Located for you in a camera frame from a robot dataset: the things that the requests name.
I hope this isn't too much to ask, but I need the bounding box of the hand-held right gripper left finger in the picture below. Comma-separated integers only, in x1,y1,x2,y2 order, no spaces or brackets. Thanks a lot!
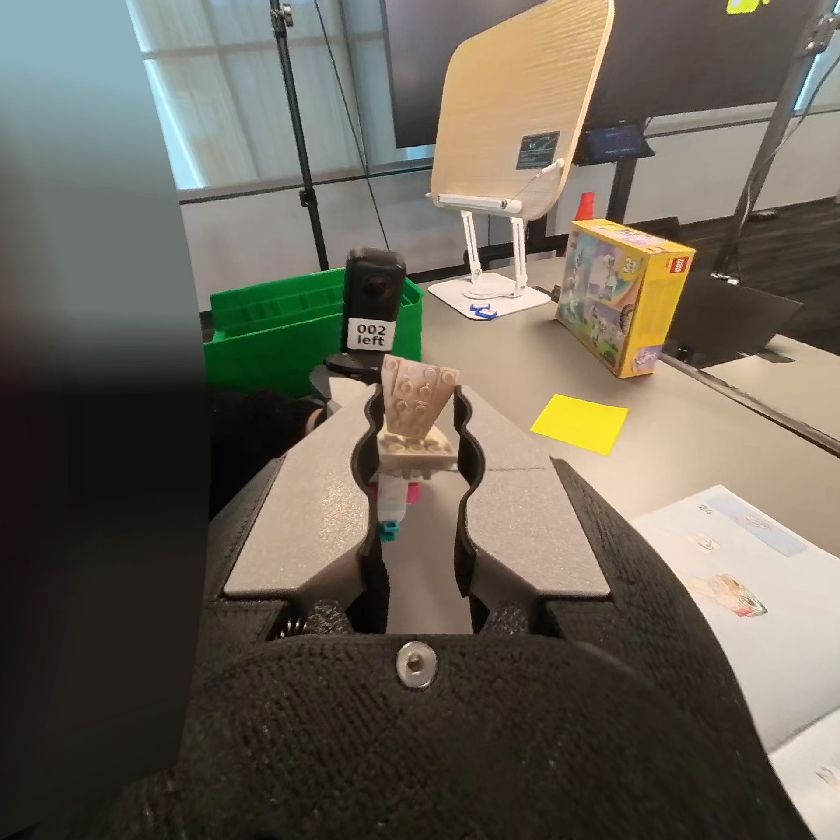
223,385,388,632

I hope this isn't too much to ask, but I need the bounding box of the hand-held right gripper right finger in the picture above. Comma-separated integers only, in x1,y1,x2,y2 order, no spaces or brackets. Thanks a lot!
453,385,613,631

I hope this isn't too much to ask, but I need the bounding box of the white lego animal model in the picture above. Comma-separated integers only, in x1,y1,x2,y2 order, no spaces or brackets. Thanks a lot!
373,356,462,543

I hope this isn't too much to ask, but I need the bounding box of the open lego instruction booklet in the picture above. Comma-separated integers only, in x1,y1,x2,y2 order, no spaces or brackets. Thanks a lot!
629,484,840,840

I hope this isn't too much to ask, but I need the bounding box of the yellow lego box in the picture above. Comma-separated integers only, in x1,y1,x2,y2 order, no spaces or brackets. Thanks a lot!
554,218,697,379

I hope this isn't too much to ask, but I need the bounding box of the yellow sticky note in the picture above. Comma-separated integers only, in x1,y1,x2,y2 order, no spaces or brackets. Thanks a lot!
530,394,630,455

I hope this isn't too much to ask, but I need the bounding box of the green plastic bin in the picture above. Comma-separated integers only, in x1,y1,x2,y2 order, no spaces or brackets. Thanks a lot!
202,272,425,396

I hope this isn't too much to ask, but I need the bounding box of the black tripod stand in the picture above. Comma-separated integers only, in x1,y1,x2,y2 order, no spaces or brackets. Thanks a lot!
268,0,330,272

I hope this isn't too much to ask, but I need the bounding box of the frosted window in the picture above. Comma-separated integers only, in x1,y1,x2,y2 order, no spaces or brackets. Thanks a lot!
125,0,396,193

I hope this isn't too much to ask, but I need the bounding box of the wooden book stand white base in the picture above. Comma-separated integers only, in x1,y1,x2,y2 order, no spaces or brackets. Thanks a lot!
425,0,616,317

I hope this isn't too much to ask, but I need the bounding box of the black laptop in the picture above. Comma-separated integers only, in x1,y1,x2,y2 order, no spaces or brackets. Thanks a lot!
659,270,805,370

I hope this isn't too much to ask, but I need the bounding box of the small black touch panel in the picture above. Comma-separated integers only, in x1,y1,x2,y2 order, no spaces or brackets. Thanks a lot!
576,122,656,165

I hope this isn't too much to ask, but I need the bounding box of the grey light stand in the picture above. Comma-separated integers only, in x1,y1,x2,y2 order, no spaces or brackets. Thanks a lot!
712,0,840,284

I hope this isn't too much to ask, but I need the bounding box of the black hanging cable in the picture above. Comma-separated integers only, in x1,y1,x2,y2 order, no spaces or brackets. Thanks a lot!
314,0,396,258

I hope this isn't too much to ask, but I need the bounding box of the large black wall screen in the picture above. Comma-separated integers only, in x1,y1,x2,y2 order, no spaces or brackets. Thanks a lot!
381,0,840,151

